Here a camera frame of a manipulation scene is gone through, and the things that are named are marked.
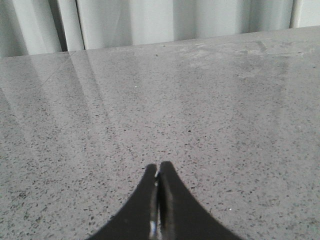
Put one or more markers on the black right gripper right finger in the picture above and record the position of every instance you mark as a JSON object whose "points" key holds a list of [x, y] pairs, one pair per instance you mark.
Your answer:
{"points": [[181, 216]]}

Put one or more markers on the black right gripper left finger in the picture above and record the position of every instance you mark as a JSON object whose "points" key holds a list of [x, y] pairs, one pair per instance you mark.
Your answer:
{"points": [[138, 218]]}

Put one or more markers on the pale green curtain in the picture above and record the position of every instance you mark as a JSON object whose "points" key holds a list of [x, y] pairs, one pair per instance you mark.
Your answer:
{"points": [[30, 27]]}

